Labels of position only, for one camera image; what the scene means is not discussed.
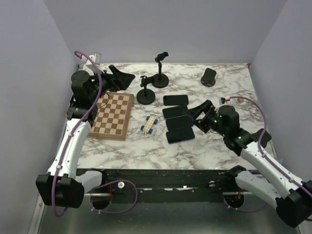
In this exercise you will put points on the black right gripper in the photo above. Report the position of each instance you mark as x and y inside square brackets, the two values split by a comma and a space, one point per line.
[195, 111]

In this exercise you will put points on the black phone stand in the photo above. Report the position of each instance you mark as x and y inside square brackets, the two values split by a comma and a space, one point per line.
[146, 96]
[160, 79]

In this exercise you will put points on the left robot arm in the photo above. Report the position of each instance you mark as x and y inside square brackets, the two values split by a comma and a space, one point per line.
[70, 146]

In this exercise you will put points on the toy car with blue wheels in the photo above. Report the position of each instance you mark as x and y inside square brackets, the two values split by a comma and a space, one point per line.
[147, 127]

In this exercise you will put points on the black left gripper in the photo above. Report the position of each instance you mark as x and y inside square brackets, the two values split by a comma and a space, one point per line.
[119, 80]

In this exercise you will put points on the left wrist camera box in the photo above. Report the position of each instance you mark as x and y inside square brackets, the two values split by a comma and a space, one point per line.
[95, 57]

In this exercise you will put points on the black phone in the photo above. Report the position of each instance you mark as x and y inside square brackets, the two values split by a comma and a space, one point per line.
[180, 135]
[179, 122]
[175, 100]
[173, 112]

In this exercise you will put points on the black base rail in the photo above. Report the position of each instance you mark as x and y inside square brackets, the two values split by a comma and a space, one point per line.
[126, 186]

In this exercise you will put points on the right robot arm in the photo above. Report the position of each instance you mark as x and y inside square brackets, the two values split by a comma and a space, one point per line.
[288, 194]

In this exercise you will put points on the wooden chessboard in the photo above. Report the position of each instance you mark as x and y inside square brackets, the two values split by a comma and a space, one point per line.
[113, 115]

